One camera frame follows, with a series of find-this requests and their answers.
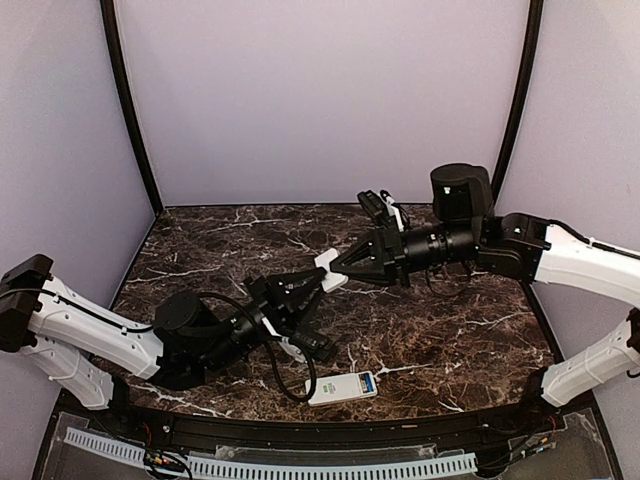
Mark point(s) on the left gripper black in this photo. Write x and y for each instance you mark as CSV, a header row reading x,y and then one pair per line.
x,y
269,302

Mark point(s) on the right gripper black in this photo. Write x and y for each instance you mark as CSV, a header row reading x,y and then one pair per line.
x,y
389,246

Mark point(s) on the white battery compartment cover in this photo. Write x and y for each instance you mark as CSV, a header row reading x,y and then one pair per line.
x,y
331,281

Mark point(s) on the white remote control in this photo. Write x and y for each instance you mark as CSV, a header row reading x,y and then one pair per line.
x,y
340,388

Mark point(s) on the blue battery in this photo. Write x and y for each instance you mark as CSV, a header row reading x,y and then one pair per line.
x,y
369,384

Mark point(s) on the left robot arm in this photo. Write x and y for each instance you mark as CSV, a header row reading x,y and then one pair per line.
x,y
193,334

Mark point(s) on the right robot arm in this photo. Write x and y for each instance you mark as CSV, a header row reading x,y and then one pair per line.
x,y
518,246

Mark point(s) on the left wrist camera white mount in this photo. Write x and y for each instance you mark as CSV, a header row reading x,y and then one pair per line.
x,y
295,341

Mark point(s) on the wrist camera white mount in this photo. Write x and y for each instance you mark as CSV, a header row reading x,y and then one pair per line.
x,y
295,341
382,209

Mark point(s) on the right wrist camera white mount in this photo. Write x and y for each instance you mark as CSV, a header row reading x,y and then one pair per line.
x,y
382,209

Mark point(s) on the white slotted cable duct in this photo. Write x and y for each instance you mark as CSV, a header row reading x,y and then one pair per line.
x,y
271,466

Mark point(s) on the black front table rail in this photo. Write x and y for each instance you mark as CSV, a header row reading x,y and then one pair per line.
x,y
485,429

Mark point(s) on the right black frame post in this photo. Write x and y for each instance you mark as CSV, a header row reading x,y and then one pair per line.
x,y
521,89

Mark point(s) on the black frame post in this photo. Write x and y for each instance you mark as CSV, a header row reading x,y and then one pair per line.
x,y
126,101
521,89

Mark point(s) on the left black frame post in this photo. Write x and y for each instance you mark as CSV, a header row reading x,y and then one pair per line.
x,y
126,101

